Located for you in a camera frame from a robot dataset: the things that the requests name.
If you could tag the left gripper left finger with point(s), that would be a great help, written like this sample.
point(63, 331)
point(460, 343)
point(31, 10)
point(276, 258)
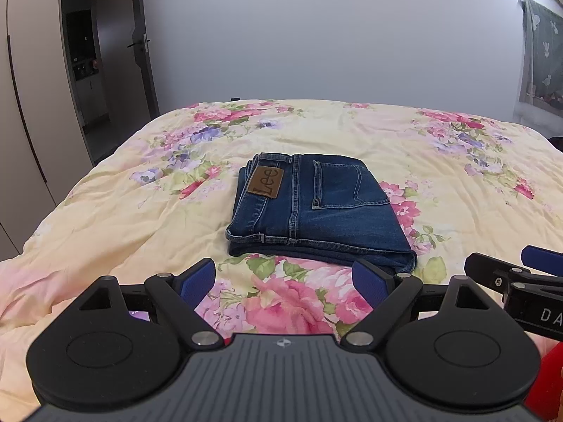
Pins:
point(117, 345)

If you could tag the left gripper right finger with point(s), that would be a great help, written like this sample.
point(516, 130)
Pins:
point(450, 346)

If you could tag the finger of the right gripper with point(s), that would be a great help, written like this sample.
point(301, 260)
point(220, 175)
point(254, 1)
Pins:
point(547, 261)
point(496, 274)

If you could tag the blue denim jeans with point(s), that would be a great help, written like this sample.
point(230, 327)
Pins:
point(328, 208)

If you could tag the green window curtain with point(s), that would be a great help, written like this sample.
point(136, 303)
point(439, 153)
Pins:
point(540, 96)

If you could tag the beige wardrobe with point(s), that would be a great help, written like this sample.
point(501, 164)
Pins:
point(43, 150)

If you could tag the dark brown door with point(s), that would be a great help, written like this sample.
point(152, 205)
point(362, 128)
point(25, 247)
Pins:
point(111, 75)

